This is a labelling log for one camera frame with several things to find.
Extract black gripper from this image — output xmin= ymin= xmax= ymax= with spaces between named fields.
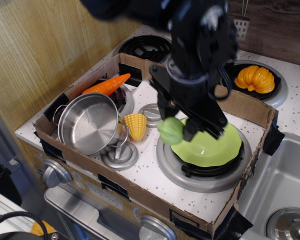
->
xmin=149 ymin=65 xmax=228 ymax=142

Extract green toy broccoli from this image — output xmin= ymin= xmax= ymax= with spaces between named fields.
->
xmin=157 ymin=117 xmax=184 ymax=145

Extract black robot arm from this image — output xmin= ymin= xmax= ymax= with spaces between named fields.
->
xmin=83 ymin=0 xmax=239 ymax=141

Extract silver centre stove knob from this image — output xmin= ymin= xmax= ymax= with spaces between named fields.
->
xmin=138 ymin=103 xmax=163 ymax=128

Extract silver stove knob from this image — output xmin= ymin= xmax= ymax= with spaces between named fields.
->
xmin=138 ymin=103 xmax=163 ymax=128
xmin=101 ymin=141 xmax=139 ymax=171

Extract green plastic plate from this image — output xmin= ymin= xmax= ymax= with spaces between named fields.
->
xmin=171 ymin=123 xmax=242 ymax=168

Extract yellow toy corn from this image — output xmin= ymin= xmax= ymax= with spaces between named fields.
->
xmin=120 ymin=113 xmax=147 ymax=141

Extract front left stove burner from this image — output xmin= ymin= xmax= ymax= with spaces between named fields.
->
xmin=109 ymin=85 xmax=134 ymax=118

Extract stove burner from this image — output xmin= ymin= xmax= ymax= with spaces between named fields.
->
xmin=156 ymin=131 xmax=252 ymax=194
xmin=109 ymin=85 xmax=134 ymax=118
xmin=113 ymin=35 xmax=172 ymax=64
xmin=224 ymin=60 xmax=288 ymax=108

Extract silver front stove knob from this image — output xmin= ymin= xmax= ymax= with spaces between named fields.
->
xmin=101 ymin=141 xmax=139 ymax=171

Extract front right stove burner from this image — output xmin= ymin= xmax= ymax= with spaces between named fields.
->
xmin=156 ymin=131 xmax=252 ymax=194

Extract back left stove burner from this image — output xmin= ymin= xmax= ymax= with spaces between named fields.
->
xmin=113 ymin=35 xmax=172 ymax=64

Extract brown cardboard fence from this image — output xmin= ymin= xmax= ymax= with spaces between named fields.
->
xmin=34 ymin=53 xmax=278 ymax=240

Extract orange toy carrot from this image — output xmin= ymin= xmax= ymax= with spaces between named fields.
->
xmin=82 ymin=73 xmax=131 ymax=96

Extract orange toy pumpkin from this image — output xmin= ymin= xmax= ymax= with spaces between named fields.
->
xmin=234 ymin=65 xmax=275 ymax=94

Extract silver metal pot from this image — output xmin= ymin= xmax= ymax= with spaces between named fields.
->
xmin=54 ymin=92 xmax=130 ymax=156

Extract back right stove burner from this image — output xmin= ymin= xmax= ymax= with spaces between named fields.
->
xmin=224 ymin=60 xmax=288 ymax=108

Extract right oven front knob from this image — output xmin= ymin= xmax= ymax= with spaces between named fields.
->
xmin=138 ymin=215 xmax=177 ymax=240

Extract oven knob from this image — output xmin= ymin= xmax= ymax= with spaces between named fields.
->
xmin=42 ymin=158 xmax=73 ymax=188
xmin=138 ymin=215 xmax=177 ymax=240

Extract hanging metal spatula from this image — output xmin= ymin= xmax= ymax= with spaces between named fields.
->
xmin=234 ymin=0 xmax=250 ymax=43

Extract silver sink basin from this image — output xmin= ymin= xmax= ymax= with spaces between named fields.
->
xmin=238 ymin=133 xmax=300 ymax=240

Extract left oven front knob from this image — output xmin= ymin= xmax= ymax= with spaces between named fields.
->
xmin=42 ymin=158 xmax=73 ymax=188

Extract silver sink drain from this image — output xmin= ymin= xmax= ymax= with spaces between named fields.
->
xmin=265 ymin=207 xmax=300 ymax=240

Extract yellow toy on floor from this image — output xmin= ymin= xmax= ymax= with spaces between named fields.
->
xmin=30 ymin=220 xmax=56 ymax=236

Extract silver oven door handle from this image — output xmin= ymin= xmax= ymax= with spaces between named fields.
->
xmin=44 ymin=186 xmax=122 ymax=240

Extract black braided cable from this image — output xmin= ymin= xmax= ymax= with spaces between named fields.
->
xmin=0 ymin=211 xmax=49 ymax=240

